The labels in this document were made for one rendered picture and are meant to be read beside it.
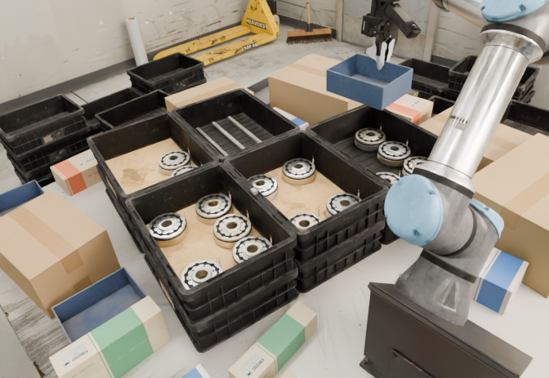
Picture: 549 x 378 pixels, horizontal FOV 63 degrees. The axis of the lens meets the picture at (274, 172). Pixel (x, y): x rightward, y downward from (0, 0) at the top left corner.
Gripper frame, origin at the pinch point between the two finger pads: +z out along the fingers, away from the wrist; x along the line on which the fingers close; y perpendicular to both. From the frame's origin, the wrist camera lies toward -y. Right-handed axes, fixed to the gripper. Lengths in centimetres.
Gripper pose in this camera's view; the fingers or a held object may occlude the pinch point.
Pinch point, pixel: (383, 65)
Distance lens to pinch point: 142.4
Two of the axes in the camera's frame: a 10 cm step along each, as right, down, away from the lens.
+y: -6.8, -4.0, 6.2
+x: -7.4, 3.3, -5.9
